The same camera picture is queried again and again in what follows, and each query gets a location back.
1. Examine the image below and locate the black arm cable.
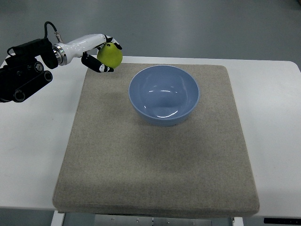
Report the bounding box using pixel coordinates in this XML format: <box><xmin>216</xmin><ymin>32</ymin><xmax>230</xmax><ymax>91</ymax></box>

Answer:
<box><xmin>44</xmin><ymin>21</ymin><xmax>62</xmax><ymax>43</ymax></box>

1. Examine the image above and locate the green pear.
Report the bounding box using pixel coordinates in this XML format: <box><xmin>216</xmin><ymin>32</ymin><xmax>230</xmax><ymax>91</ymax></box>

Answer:
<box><xmin>96</xmin><ymin>43</ymin><xmax>123</xmax><ymax>69</ymax></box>

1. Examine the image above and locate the blue bowl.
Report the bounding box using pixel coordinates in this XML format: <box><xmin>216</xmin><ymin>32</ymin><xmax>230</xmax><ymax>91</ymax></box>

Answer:
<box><xmin>128</xmin><ymin>65</ymin><xmax>201</xmax><ymax>126</ymax></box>

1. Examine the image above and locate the metal table frame bracket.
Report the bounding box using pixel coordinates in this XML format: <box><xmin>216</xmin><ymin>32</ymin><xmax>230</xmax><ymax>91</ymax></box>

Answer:
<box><xmin>94</xmin><ymin>215</ymin><xmax>244</xmax><ymax>226</ymax></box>

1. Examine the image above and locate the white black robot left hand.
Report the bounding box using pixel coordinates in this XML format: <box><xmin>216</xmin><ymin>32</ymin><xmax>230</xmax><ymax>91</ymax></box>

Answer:
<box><xmin>53</xmin><ymin>34</ymin><xmax>122</xmax><ymax>73</ymax></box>

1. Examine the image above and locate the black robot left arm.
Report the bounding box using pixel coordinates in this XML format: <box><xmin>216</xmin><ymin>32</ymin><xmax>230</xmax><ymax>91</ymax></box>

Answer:
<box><xmin>0</xmin><ymin>38</ymin><xmax>58</xmax><ymax>103</ymax></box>

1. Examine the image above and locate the beige fabric mat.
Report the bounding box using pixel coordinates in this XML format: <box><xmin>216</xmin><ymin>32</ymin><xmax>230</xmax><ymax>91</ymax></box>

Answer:
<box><xmin>52</xmin><ymin>64</ymin><xmax>260</xmax><ymax>218</ymax></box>

